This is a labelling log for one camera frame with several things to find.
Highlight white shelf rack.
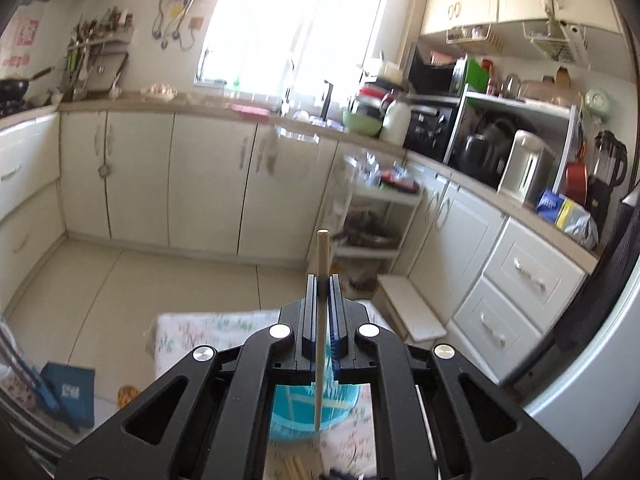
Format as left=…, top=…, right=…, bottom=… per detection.
left=446, top=84, right=582, bottom=203

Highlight black microwave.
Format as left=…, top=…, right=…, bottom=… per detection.
left=404, top=44, right=469, bottom=97

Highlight black kettle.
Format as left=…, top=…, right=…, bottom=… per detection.
left=456, top=120, right=512, bottom=183

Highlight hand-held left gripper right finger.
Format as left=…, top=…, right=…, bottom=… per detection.
left=327, top=274, right=584, bottom=480

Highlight kitchen window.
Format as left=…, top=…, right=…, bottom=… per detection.
left=197, top=0, right=392, bottom=92

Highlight black blender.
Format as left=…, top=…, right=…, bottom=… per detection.
left=586, top=130, right=629, bottom=213

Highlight dark hanging cloth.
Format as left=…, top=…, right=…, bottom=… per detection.
left=551, top=194, right=640, bottom=353

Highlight red pot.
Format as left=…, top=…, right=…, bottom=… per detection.
left=565, top=159, right=589, bottom=207

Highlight green cutting board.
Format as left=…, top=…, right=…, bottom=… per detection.
left=462, top=57, right=494, bottom=94

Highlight black faucet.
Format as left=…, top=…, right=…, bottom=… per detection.
left=319, top=80, right=335, bottom=122

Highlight blue dustpan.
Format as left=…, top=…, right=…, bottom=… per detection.
left=39, top=361, right=97, bottom=429

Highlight green bowl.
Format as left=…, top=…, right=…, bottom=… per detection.
left=342, top=107, right=384, bottom=137

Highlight white electric water boiler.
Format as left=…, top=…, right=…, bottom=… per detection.
left=497, top=129, right=556, bottom=207

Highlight pale green appliance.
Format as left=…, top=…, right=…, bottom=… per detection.
left=584, top=87, right=613, bottom=122

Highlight floral tablecloth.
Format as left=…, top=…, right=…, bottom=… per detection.
left=144, top=299, right=401, bottom=480

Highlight black wok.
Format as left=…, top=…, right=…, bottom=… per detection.
left=0, top=67, right=54, bottom=104

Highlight hanging wire basket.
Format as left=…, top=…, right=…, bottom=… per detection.
left=522, top=19, right=587, bottom=67

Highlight white step stool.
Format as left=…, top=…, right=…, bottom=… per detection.
left=376, top=273, right=448, bottom=342

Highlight wooden chopstick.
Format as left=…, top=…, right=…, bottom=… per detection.
left=284, top=454, right=313, bottom=480
left=317, top=229, right=330, bottom=434

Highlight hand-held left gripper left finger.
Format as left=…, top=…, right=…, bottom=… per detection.
left=55, top=274, right=321, bottom=480

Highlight grey refrigerator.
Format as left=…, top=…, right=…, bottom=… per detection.
left=514, top=240, right=640, bottom=443

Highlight blue snack bag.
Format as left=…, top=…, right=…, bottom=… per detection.
left=536, top=188, right=599, bottom=250

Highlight black toaster oven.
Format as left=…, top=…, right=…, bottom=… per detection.
left=404, top=102, right=459, bottom=162

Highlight white storage trolley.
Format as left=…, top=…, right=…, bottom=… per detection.
left=326, top=154, right=424, bottom=282

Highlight white plastic jug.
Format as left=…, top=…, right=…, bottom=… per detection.
left=381, top=100, right=412, bottom=147

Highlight cream lower cabinets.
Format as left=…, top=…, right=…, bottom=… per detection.
left=0, top=109, right=342, bottom=281

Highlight wall spice rack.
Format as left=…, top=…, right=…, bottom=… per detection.
left=64, top=6, right=137, bottom=102

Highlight white drawer cabinet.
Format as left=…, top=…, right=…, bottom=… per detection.
left=406, top=159, right=601, bottom=387

